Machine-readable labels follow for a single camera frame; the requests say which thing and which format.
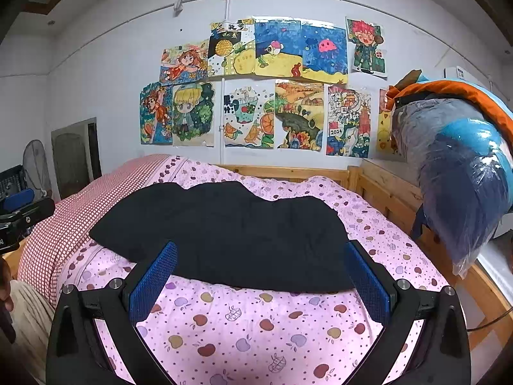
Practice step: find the dark navy jacket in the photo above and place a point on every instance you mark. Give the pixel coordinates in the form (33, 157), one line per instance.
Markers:
(227, 235)

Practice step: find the blue sea jellyfish drawing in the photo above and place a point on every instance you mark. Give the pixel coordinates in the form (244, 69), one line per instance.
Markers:
(291, 47)

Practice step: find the red hair girl drawing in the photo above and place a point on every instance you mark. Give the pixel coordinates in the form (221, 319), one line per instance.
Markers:
(185, 63)

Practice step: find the dark hill landscape drawing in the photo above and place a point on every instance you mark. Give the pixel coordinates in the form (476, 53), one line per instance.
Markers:
(299, 106)

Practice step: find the white fish cup drawing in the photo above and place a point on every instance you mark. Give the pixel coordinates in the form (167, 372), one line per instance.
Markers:
(249, 114)

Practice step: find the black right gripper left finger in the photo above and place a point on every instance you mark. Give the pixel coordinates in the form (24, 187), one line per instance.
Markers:
(75, 353)

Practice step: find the yellow bear chick drawing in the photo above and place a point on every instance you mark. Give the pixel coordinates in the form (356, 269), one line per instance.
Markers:
(385, 143)

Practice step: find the grey electric fan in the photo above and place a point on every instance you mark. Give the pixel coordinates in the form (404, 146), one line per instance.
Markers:
(36, 170)

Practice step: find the person left hand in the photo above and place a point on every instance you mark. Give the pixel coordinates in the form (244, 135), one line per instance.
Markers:
(5, 285)

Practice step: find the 2024 dragon drawing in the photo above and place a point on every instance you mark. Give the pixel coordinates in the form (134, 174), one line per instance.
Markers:
(349, 122)

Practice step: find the blond boy drawing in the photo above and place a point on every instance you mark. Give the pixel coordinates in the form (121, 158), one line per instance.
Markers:
(193, 114)

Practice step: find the wooden bed frame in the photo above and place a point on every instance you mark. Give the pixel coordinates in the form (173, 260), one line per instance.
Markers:
(40, 257)

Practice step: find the swimming girl drawing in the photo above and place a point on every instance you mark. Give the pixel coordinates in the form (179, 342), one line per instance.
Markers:
(155, 114)

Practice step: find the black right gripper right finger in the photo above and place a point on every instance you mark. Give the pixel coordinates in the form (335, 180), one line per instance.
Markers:
(441, 354)

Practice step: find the white wall conduit pipe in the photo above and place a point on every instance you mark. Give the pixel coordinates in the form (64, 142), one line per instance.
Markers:
(102, 65)

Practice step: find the red hair soldier drawing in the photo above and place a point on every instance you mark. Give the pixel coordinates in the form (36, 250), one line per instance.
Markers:
(368, 55)

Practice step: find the yellow pineapple drawing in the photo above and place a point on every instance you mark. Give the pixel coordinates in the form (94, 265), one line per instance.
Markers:
(232, 48)

